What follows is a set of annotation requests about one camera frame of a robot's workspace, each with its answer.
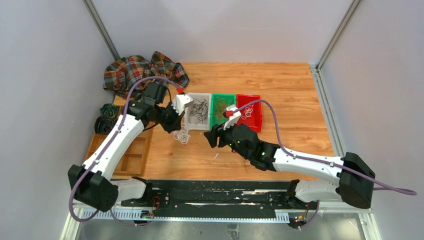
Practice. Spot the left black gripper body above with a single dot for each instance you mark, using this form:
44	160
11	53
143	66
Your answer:
167	117

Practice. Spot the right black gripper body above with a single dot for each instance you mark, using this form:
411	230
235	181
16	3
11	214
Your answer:
225	138

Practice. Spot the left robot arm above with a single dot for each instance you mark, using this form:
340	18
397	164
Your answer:
92	183

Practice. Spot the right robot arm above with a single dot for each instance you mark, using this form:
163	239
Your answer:
345	178

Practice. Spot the white plastic bin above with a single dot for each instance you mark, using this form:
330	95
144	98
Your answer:
197	116

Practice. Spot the red plastic bin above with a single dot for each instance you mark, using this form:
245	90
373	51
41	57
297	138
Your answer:
251	115

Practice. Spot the green plastic bin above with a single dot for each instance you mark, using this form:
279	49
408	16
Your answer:
219	101

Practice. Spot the wooden compartment tray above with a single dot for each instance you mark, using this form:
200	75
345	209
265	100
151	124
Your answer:
134	160

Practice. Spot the green patterned fabric roll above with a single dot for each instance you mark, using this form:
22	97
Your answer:
109	110

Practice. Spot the plaid cloth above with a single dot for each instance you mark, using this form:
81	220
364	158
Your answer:
120	76

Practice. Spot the dark fabric roll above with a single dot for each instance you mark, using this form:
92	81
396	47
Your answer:
104	125

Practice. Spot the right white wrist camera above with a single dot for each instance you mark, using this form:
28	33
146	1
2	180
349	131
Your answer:
232	114

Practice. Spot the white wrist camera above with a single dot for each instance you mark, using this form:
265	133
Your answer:
181	102
232	114

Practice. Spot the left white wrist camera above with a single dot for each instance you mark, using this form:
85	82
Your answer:
181	102

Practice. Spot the aluminium front rail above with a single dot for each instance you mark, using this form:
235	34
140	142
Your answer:
330	221

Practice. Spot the left aluminium frame post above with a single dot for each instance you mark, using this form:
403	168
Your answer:
97	20

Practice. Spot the aluminium frame post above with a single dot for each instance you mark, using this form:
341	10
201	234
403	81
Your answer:
347	17
97	20

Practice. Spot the right aluminium frame post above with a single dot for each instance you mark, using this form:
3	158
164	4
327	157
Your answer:
347	17

